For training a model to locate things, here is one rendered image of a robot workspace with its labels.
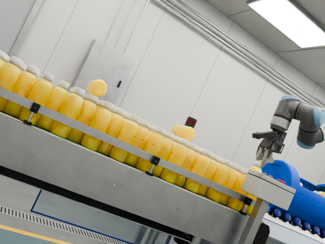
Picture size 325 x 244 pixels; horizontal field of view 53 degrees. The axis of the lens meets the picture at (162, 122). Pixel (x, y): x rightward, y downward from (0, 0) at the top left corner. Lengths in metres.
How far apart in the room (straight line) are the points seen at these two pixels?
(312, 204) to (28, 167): 1.42
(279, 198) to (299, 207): 0.40
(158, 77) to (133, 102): 0.55
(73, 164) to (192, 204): 0.53
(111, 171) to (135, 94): 3.66
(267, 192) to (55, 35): 3.75
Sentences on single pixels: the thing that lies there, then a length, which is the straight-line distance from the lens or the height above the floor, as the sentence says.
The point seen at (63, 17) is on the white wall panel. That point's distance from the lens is 4.71.
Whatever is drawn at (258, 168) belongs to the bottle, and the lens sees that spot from 1.65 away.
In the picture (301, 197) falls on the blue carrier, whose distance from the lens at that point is 1.88.
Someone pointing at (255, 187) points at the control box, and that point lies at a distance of 1.44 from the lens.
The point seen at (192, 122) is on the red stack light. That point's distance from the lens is 1.97.
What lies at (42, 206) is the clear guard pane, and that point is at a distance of 1.81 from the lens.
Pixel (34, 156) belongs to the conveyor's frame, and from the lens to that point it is 1.24.
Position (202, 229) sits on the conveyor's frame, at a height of 0.77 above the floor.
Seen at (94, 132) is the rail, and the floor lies 0.97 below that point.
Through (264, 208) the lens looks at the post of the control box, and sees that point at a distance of 1.52.
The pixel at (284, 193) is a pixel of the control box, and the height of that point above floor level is 1.06.
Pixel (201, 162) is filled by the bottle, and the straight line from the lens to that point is 1.44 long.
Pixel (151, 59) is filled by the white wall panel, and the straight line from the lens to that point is 4.98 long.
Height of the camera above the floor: 1.03
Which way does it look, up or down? 4 degrees up
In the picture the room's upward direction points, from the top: 25 degrees clockwise
